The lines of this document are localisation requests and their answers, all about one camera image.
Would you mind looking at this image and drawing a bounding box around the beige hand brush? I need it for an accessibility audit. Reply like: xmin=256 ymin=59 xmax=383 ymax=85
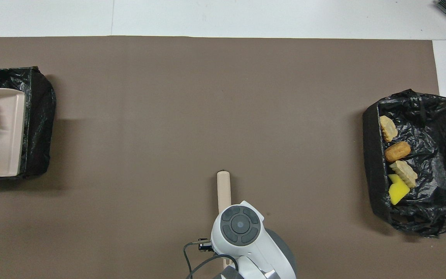
xmin=217 ymin=170 xmax=233 ymax=269

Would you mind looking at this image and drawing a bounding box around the notched yellow sponge piece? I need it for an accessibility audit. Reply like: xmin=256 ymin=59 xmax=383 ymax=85
xmin=388 ymin=174 xmax=411 ymax=205

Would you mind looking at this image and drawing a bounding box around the beige ridged dumpling toy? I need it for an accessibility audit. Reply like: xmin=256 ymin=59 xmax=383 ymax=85
xmin=379 ymin=115 xmax=398 ymax=142
xmin=389 ymin=160 xmax=418 ymax=189

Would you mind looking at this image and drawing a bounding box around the brown bread roll toy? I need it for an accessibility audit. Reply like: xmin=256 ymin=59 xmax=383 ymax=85
xmin=385 ymin=141 xmax=412 ymax=162

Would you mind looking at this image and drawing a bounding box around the beige plastic dustpan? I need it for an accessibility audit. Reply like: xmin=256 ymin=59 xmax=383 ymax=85
xmin=0 ymin=88 xmax=26 ymax=177

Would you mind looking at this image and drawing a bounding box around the black bag lined bin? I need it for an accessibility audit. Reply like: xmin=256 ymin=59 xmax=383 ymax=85
xmin=0 ymin=66 xmax=57 ymax=179
xmin=363 ymin=89 xmax=446 ymax=238

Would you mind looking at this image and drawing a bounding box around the brown table mat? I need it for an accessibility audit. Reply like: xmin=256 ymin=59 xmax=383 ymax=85
xmin=0 ymin=36 xmax=446 ymax=279

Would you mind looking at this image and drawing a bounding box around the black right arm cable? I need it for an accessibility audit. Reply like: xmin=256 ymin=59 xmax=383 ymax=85
xmin=184 ymin=240 xmax=239 ymax=279

